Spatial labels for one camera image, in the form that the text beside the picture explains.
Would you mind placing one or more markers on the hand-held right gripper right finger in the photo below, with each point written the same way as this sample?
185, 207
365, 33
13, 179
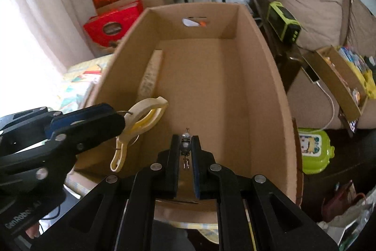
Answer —
196, 177

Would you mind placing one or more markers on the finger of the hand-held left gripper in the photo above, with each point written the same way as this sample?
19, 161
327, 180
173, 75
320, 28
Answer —
82, 115
100, 130

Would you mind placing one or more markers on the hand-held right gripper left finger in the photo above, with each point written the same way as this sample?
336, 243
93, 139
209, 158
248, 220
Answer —
174, 168

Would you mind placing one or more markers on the cream plastic clothes clip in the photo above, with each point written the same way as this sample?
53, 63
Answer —
147, 110

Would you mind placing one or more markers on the large cardboard box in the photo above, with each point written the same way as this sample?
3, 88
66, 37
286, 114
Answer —
205, 77

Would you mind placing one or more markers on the yellow plaid bed sheet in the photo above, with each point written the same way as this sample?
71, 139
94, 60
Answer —
85, 74

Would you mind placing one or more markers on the person's grey pants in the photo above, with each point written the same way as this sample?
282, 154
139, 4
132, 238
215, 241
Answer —
171, 239

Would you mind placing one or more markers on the red box with oval window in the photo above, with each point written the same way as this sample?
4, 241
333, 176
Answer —
113, 23

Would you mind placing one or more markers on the white sheer curtain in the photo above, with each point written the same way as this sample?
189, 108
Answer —
38, 12

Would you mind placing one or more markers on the green cartoon lunch box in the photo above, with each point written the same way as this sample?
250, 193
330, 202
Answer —
315, 151

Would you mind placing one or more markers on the dark wooden side table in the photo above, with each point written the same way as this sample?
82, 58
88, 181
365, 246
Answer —
286, 65

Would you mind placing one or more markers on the pink bag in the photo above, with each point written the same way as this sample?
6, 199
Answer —
339, 201

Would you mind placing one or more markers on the brown sofa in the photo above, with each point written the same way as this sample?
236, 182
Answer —
323, 86

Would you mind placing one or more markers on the smartphone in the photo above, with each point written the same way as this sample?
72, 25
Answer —
310, 68

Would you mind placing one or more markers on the white plastic bag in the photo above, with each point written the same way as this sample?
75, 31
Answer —
352, 218

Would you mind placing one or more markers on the small cardboard snack box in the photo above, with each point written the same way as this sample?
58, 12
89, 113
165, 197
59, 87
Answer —
332, 74

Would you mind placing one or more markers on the green portable radio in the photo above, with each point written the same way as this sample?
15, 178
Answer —
283, 20

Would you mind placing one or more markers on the yellow plush toy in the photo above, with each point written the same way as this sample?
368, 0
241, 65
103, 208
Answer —
369, 80

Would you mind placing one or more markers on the small beige sofa cushion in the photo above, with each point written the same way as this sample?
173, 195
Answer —
361, 21

